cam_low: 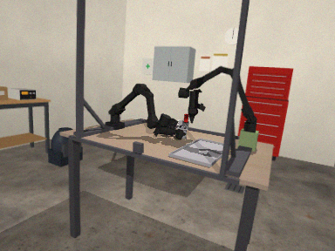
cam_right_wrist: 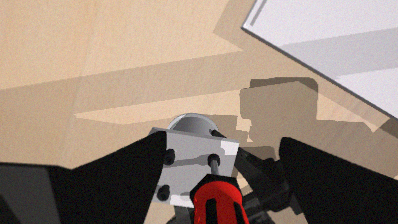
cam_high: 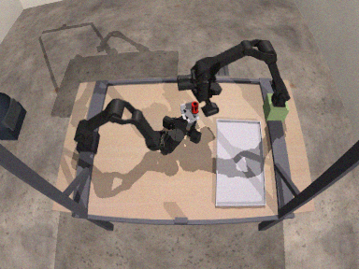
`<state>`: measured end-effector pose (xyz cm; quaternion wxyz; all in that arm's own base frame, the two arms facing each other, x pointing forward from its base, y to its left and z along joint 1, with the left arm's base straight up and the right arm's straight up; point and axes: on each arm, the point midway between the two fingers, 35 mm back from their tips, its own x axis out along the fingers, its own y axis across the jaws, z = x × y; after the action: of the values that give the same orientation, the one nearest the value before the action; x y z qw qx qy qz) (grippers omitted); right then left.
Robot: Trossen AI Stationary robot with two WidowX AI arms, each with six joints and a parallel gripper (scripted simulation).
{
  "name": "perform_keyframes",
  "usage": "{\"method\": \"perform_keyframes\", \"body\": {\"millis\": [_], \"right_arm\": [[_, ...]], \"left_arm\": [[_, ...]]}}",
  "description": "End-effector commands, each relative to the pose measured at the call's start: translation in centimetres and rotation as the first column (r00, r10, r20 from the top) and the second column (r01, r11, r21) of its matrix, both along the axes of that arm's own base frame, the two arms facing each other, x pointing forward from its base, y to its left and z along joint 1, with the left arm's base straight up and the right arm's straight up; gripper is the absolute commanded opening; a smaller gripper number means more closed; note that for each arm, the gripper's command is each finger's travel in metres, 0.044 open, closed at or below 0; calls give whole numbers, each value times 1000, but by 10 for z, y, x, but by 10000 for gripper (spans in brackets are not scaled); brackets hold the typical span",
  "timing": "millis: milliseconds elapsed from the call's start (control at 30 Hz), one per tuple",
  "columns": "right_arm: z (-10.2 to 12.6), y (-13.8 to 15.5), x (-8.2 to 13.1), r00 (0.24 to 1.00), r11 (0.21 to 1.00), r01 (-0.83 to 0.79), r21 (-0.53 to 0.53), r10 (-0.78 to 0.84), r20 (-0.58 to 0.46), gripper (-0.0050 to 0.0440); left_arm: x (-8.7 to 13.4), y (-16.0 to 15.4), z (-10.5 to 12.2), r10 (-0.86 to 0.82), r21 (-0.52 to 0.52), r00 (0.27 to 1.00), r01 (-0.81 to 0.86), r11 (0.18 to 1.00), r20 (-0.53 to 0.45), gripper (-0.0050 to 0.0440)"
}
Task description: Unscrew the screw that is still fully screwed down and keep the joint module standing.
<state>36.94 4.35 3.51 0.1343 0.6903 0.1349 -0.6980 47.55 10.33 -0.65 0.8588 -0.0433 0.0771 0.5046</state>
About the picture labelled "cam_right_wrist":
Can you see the white shallow rectangular tray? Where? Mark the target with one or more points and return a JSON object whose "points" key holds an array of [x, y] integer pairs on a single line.
{"points": [[356, 40]]}

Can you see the grey metal bracket with holes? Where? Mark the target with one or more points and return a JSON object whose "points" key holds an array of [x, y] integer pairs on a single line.
{"points": [[191, 162]]}

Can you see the black screw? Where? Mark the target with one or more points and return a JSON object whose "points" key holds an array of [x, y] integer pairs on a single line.
{"points": [[169, 157], [163, 193], [213, 157]]}

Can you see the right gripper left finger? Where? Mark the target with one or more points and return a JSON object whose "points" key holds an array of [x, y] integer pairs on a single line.
{"points": [[115, 189]]}

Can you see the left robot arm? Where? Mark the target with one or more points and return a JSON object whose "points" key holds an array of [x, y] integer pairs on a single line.
{"points": [[268, 221]]}

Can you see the grey cylinder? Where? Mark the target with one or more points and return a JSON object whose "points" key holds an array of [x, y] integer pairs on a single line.
{"points": [[193, 123]]}

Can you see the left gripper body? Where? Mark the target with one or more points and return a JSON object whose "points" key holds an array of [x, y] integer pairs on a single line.
{"points": [[257, 213]]}

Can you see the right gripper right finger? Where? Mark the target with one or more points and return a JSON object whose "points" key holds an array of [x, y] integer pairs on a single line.
{"points": [[332, 190]]}

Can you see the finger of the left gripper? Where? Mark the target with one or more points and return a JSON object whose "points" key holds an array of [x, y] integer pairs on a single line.
{"points": [[184, 215], [266, 184]]}

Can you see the red screwdriver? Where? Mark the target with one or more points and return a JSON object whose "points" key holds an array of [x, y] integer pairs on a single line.
{"points": [[218, 199]]}

